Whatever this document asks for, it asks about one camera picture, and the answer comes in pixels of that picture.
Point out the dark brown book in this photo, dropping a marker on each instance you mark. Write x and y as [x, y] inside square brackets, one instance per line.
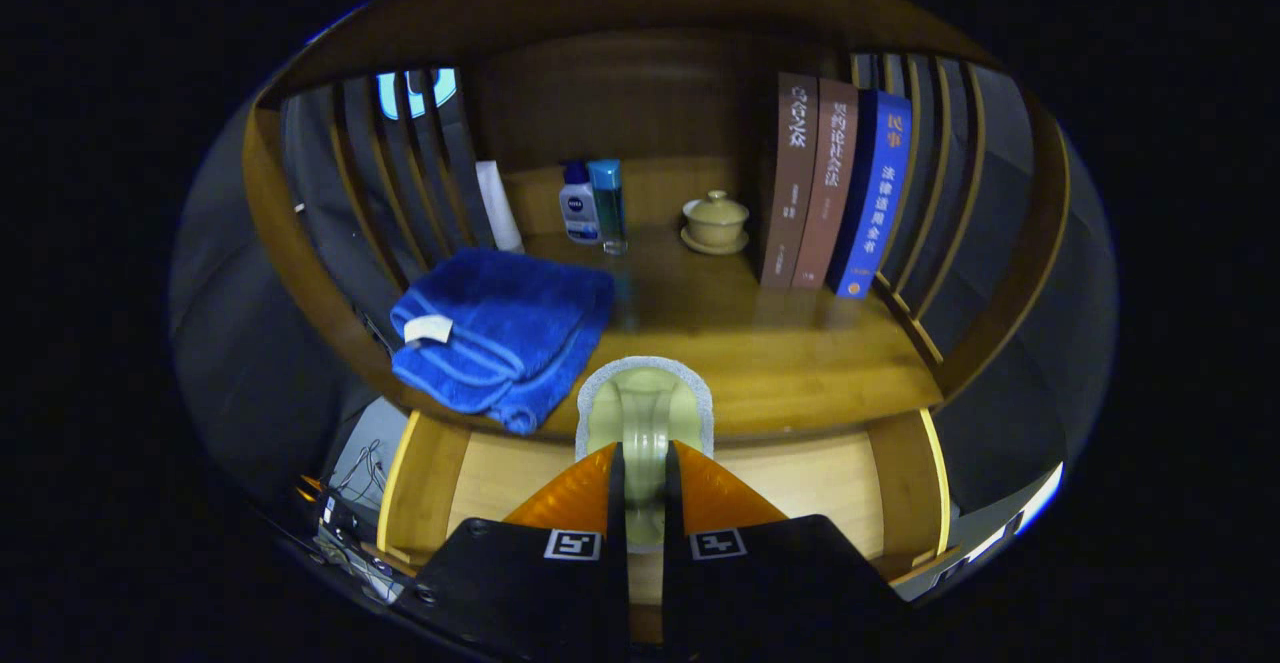
[790, 173]

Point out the teal glass bottle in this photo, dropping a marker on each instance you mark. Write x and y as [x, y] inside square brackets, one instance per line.
[607, 203]

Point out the white tube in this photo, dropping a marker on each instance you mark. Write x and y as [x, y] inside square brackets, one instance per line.
[497, 208]

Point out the pale green scrubbing brush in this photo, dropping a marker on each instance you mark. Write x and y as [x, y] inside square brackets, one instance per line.
[645, 413]

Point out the white lotion bottle blue cap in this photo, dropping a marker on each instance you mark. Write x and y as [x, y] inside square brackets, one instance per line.
[580, 213]

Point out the wooden drawer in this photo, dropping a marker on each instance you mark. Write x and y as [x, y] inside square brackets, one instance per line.
[500, 473]

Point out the beige lidded teacup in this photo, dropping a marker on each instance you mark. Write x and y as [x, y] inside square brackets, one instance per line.
[715, 223]

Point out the wooden cabinet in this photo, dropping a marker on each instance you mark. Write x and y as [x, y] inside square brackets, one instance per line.
[620, 103]

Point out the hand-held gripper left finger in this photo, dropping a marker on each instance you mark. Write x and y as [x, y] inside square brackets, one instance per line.
[616, 603]

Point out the folded blue towel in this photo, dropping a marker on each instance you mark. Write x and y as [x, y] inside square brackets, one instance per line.
[500, 323]

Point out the white metal frame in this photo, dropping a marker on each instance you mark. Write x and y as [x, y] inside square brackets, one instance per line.
[1020, 523]

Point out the blue book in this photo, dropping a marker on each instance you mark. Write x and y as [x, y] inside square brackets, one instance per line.
[875, 193]

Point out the black electronic device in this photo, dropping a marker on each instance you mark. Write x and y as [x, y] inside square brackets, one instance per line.
[350, 543]

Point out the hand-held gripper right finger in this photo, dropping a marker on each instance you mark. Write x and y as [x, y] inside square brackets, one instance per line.
[675, 603]

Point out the reddish brown book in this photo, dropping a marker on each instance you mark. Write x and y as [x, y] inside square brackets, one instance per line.
[828, 183]

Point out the wooden countertop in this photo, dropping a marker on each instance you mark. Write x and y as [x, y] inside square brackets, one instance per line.
[760, 353]

